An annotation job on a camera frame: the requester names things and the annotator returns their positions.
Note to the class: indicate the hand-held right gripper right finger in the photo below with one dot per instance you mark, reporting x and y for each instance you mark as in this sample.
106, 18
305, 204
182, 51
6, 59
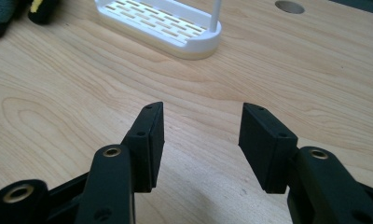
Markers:
262, 149

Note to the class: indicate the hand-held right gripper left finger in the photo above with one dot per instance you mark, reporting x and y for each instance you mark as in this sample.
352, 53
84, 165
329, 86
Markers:
145, 149

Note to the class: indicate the white slotted towel rack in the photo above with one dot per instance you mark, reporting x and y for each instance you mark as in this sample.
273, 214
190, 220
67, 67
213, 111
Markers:
175, 28

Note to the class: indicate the grey round table grommet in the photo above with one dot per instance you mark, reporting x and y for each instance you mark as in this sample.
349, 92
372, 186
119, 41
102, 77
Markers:
289, 6

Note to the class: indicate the black and yellow object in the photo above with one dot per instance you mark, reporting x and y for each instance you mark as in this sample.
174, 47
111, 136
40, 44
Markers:
43, 11

